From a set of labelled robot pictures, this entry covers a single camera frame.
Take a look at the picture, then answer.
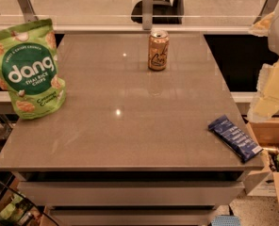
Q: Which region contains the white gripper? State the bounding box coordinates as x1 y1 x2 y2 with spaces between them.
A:
247 6 279 122

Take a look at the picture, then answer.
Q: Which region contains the orange soda can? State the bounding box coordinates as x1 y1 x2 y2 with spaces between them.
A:
148 30 169 71

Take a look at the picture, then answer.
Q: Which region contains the green rice chip bag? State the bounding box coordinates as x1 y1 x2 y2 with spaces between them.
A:
0 19 66 120

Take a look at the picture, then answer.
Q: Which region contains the cardboard box with items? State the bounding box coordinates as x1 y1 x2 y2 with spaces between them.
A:
244 117 279 203

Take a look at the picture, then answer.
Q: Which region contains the blue snack bar wrapper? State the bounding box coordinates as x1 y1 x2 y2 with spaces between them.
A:
208 115 263 163

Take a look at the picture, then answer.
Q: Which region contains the black office chair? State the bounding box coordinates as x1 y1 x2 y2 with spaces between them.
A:
130 0 189 25

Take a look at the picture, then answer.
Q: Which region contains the blue plastic basket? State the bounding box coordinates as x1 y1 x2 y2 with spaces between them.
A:
211 216 241 226

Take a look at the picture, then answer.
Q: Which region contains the lower grey drawer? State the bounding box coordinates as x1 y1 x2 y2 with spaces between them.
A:
49 209 216 226

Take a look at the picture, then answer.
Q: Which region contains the grey drawer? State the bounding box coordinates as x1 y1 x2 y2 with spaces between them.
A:
49 209 216 226
18 181 244 206

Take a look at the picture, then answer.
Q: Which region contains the upper grey drawer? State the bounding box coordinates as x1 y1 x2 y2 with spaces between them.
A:
18 181 244 206

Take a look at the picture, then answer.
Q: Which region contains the right metal bracket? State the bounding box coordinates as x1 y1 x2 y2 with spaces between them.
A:
254 0 279 23

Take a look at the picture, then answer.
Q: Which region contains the metal bracket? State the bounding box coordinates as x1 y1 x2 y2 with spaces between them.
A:
254 0 279 23
17 0 38 23
142 0 153 30

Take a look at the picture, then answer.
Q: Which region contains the middle metal bracket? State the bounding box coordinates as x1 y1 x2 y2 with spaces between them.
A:
142 0 153 30

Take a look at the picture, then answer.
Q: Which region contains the left metal bracket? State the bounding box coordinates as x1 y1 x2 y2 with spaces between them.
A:
17 0 38 23

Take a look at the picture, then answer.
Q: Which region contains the black wire basket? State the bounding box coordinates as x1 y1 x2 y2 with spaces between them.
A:
0 172 60 226

